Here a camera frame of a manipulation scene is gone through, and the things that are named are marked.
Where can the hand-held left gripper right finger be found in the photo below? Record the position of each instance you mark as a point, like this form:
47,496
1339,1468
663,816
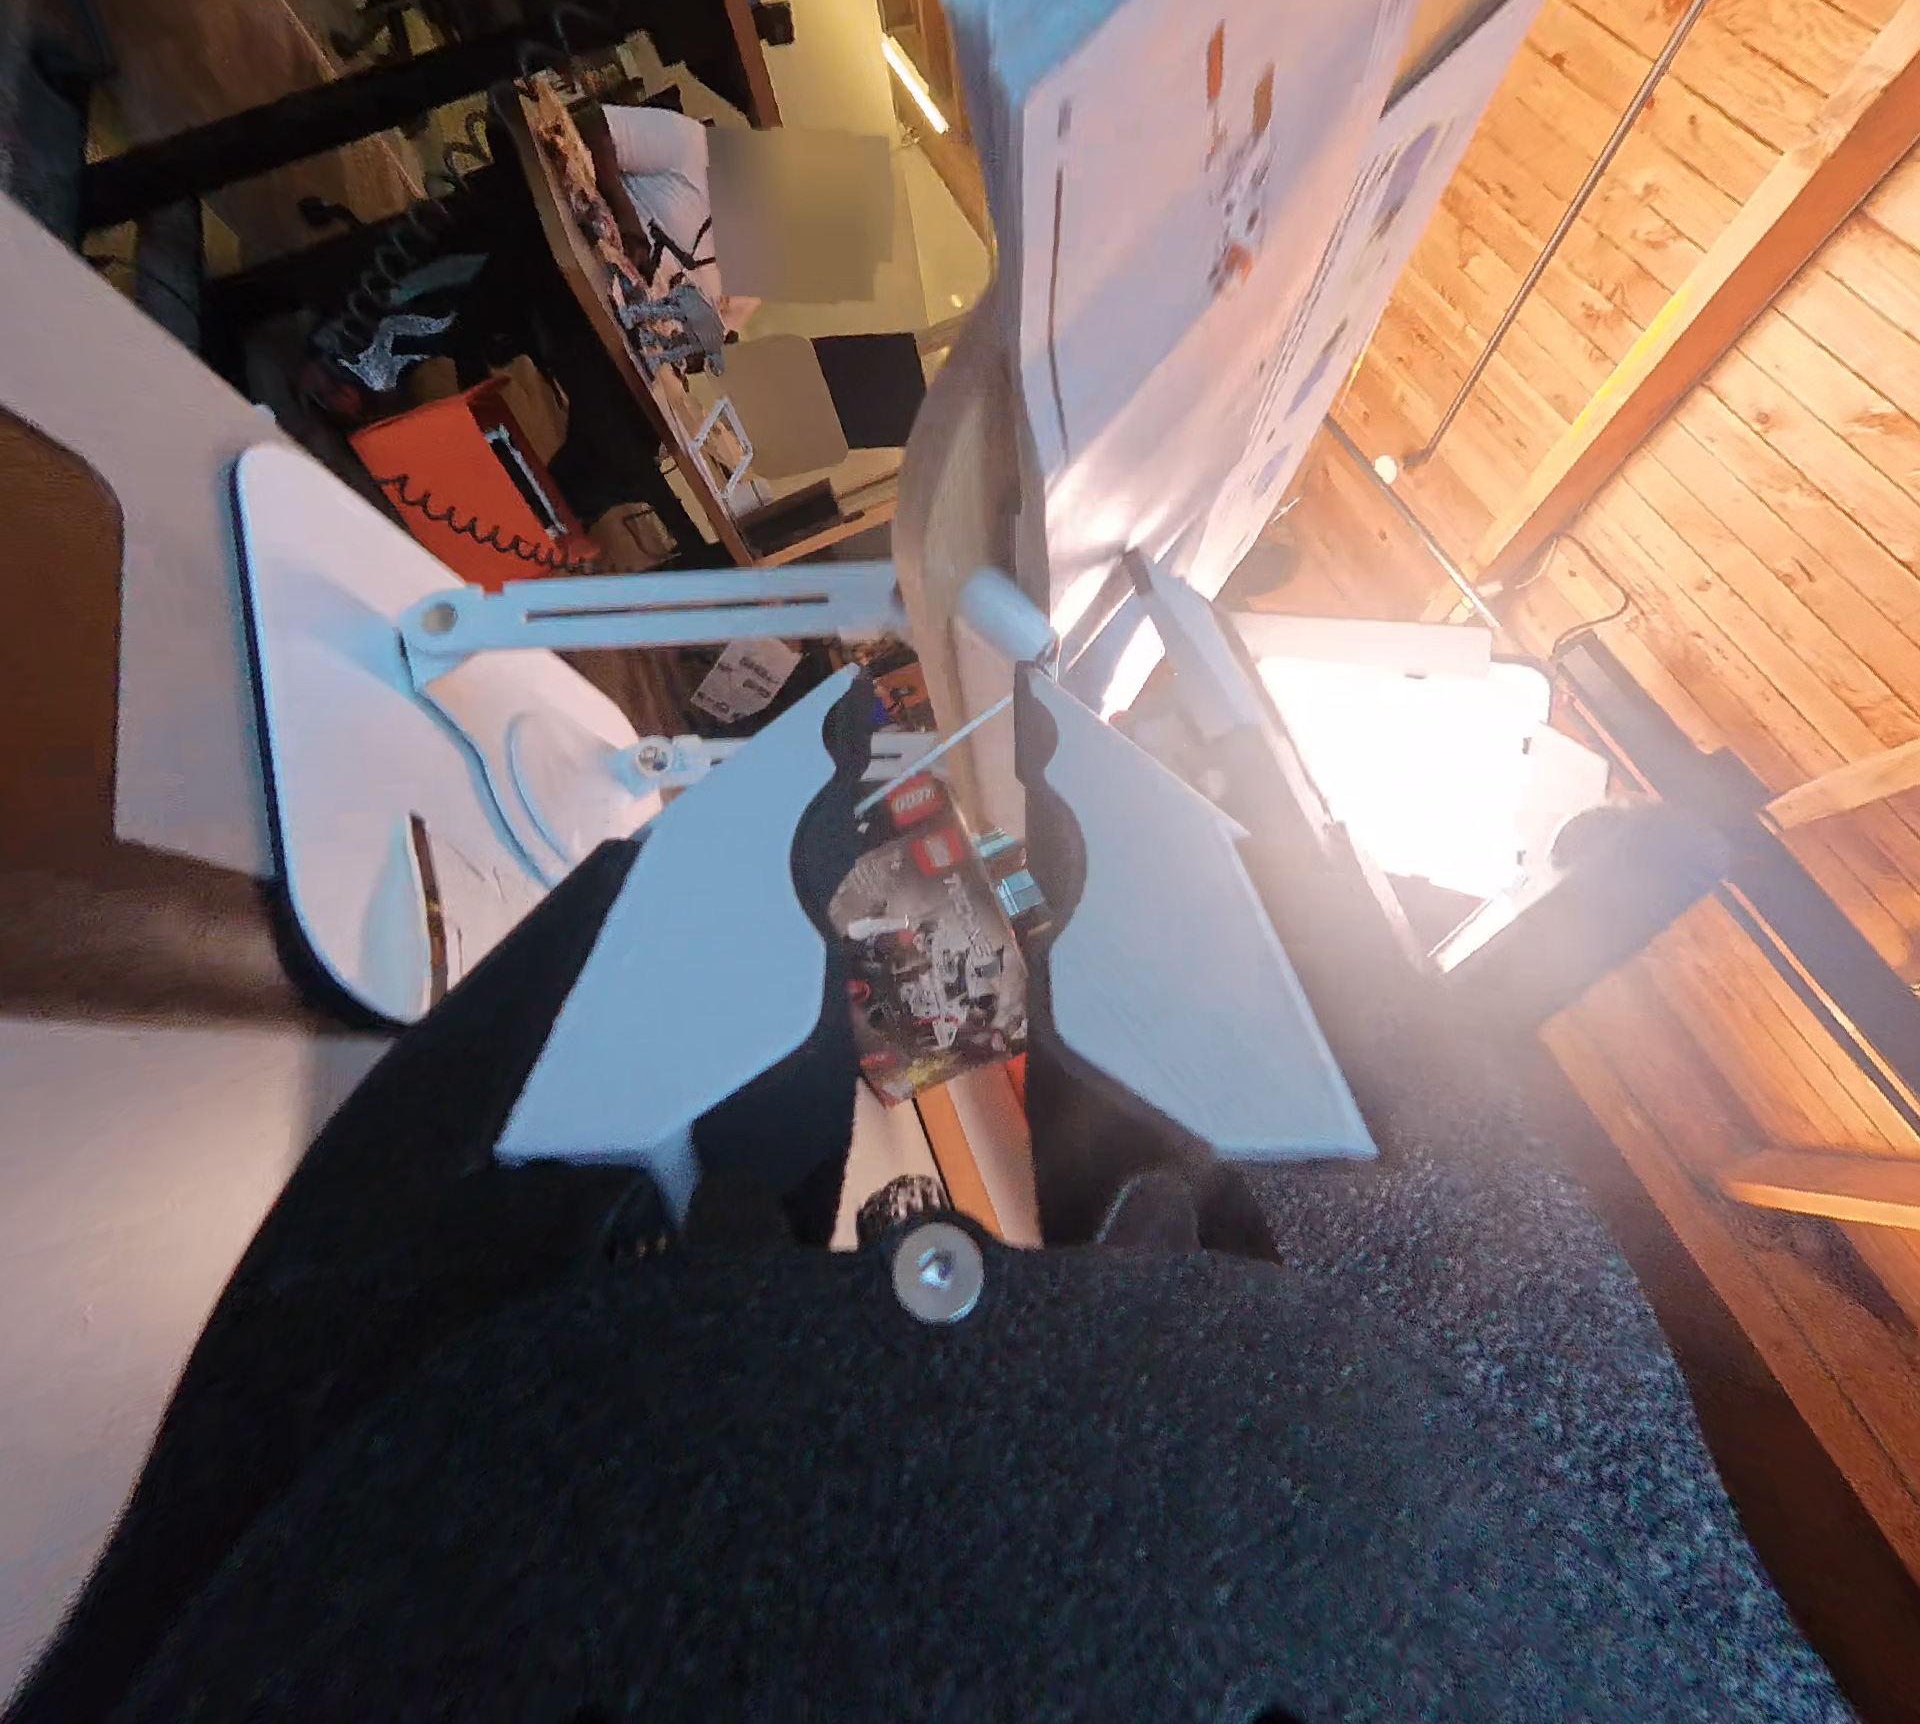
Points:
1185,1002

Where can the orange plastic bin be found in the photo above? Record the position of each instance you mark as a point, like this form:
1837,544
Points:
453,481

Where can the lego set box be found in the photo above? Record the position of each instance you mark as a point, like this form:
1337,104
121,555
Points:
930,959

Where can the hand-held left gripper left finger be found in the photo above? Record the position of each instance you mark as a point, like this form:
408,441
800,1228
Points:
675,1002

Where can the bright ceiling light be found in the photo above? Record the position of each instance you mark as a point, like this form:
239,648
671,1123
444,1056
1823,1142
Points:
1425,780

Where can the white wooden book stand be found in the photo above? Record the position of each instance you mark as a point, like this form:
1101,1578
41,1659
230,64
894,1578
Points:
346,704

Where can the lego instruction booklet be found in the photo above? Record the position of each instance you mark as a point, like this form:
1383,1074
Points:
1171,255

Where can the grey lego walker model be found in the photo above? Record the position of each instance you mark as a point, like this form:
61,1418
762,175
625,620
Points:
675,329

